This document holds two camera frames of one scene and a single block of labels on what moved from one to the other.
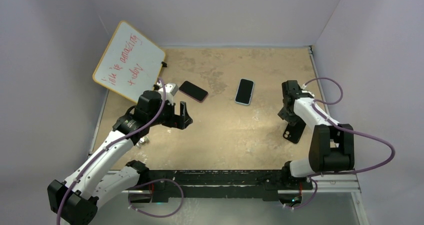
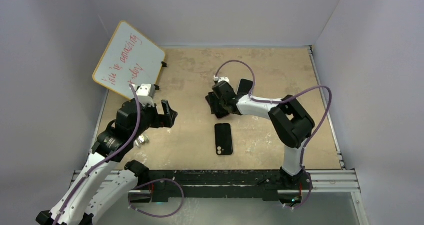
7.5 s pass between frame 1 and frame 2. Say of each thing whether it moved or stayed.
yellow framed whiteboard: stayed
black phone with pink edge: moved
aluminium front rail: stayed
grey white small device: stayed
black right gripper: moved
